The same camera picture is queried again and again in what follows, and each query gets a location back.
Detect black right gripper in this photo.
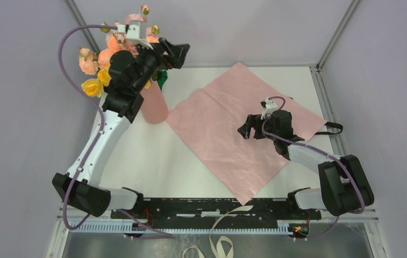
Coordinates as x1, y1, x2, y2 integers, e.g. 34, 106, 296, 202
237, 113, 279, 141

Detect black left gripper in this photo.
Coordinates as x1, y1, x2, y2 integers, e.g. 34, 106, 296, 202
132, 37, 190, 92

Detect pink rose stem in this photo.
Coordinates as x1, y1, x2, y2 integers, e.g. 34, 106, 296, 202
113, 4, 160, 57

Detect purple wrapping paper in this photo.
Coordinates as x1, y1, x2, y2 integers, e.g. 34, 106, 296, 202
166, 62, 329, 206

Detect black ribbon gold lettering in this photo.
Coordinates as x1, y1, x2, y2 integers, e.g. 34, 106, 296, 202
315, 121, 344, 135

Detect orange rose stem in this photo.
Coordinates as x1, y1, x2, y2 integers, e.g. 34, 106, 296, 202
78, 47, 115, 75
106, 34, 125, 52

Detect yellow flower stem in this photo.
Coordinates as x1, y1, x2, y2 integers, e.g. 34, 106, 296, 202
81, 67, 111, 98

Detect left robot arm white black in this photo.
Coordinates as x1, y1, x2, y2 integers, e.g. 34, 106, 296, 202
52, 38, 190, 219

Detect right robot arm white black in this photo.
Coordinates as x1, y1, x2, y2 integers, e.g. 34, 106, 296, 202
238, 110, 375, 219

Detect pink cylindrical vase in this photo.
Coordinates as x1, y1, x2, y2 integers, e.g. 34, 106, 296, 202
141, 81, 169, 124

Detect pink flowers in vase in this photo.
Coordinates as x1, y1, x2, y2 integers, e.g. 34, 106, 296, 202
100, 20, 120, 34

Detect green cloth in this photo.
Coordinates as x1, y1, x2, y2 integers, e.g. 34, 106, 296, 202
157, 69, 168, 91

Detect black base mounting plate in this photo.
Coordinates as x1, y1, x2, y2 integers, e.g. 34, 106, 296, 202
128, 198, 322, 220

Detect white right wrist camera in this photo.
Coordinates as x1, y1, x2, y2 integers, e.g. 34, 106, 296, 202
261, 98, 278, 120

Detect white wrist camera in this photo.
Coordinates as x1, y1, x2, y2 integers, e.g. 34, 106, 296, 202
261, 98, 278, 120
117, 20, 153, 49

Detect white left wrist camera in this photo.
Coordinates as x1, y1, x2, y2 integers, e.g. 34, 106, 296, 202
117, 20, 153, 49

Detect aluminium frame rail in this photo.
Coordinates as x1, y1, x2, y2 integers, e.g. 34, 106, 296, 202
309, 65, 356, 156

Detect light blue cable duct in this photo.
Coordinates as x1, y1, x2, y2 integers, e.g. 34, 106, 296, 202
68, 220, 297, 236

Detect beige strap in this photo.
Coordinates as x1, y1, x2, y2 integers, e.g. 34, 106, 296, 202
182, 205, 254, 258

